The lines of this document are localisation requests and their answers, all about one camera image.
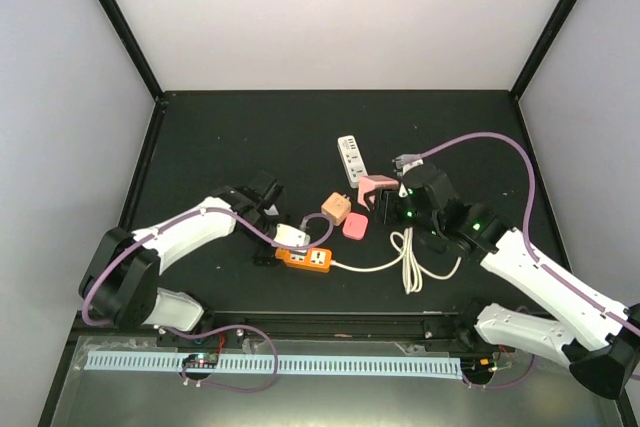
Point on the beige cube plug adapter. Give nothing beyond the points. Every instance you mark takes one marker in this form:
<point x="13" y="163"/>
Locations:
<point x="336" y="207"/>

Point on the light blue slotted cable duct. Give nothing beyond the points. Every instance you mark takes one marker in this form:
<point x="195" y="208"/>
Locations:
<point x="168" y="362"/>

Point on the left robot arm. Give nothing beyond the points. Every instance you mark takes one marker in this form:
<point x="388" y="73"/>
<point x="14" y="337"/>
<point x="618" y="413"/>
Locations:
<point x="121" y="285"/>

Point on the orange power strip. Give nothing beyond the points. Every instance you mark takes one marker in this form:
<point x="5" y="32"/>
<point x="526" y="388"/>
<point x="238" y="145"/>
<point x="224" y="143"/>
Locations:
<point x="314" y="260"/>

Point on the left circuit board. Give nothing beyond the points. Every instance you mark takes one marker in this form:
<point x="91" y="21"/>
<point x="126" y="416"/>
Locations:
<point x="200" y="361"/>

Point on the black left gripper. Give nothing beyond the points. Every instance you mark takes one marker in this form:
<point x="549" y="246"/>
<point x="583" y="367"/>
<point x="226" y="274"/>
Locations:
<point x="263" y="256"/>

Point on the black frame post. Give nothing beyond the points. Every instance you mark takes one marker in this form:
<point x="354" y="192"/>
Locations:
<point x="128" y="40"/>
<point x="551" y="30"/>

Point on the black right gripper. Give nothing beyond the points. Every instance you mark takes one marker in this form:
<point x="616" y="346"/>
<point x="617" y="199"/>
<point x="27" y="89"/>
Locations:
<point x="384" y="210"/>

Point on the white power strip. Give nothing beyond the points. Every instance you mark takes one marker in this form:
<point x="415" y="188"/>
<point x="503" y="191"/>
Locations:
<point x="352" y="160"/>

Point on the black mounting rail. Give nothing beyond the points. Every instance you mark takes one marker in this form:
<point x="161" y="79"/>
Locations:
<point x="437" y="332"/>

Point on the right circuit board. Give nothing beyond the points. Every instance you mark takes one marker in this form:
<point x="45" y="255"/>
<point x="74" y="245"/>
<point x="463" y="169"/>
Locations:
<point x="476" y="366"/>

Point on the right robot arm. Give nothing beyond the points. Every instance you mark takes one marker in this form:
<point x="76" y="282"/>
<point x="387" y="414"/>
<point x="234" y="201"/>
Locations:
<point x="595" y="337"/>

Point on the black left frame post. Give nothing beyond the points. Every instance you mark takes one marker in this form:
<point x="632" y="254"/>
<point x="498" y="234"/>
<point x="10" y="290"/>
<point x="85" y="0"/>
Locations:
<point x="128" y="40"/>

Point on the circuit board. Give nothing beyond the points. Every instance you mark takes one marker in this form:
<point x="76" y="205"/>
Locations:
<point x="476" y="366"/>
<point x="200" y="361"/>

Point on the pink plug adapter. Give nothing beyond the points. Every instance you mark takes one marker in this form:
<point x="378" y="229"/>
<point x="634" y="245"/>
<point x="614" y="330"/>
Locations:
<point x="355" y="226"/>

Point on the black right frame post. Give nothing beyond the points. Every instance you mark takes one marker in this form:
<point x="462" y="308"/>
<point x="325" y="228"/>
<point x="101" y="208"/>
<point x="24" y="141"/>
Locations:
<point x="551" y="30"/>

